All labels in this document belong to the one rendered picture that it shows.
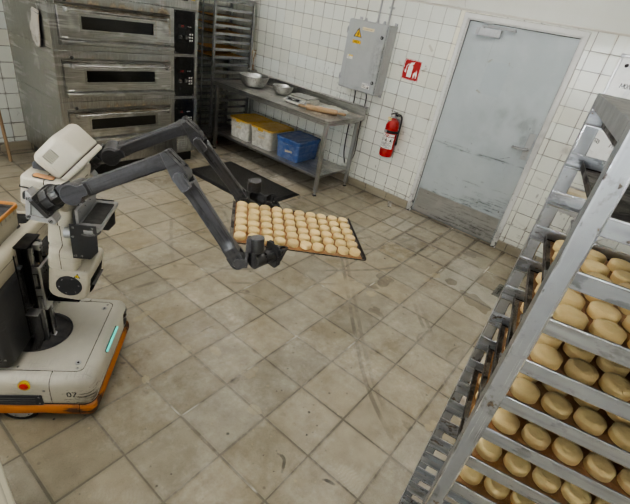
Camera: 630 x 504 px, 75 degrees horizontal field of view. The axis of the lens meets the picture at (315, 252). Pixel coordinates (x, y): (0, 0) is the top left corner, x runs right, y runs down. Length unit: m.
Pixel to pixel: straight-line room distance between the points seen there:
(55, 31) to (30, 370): 3.05
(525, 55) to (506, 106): 0.45
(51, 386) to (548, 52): 4.41
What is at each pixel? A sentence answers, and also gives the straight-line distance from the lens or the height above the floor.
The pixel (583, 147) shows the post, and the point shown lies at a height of 1.71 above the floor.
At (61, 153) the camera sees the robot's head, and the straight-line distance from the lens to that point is 1.83.
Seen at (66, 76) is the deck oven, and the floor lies 0.99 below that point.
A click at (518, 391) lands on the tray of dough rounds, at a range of 0.89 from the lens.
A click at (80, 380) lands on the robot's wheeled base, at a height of 0.27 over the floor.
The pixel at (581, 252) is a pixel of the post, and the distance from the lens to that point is 0.68.
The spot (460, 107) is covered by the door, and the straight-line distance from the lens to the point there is 4.77.
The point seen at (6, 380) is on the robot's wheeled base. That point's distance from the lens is 2.33.
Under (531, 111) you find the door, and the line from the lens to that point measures 4.58.
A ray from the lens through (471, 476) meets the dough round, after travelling 1.08.
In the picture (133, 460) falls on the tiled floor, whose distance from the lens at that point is 2.25.
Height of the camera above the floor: 1.87
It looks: 30 degrees down
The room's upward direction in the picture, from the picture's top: 11 degrees clockwise
